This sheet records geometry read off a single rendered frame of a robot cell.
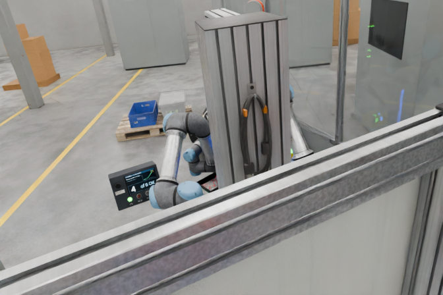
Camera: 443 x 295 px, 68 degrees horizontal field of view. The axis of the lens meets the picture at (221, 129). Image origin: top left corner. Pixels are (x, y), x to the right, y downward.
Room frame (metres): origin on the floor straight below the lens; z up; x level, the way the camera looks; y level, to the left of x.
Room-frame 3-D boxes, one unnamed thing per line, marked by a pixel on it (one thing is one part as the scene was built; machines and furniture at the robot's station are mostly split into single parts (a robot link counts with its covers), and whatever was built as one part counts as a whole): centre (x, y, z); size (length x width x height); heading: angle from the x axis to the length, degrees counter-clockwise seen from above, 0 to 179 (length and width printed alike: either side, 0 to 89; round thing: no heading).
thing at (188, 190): (1.31, 0.19, 1.20); 0.13 x 0.12 x 0.14; 76
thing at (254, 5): (2.78, -0.38, 1.88); 0.16 x 0.07 x 0.16; 57
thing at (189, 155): (1.81, 0.20, 1.17); 0.11 x 0.08 x 0.09; 149
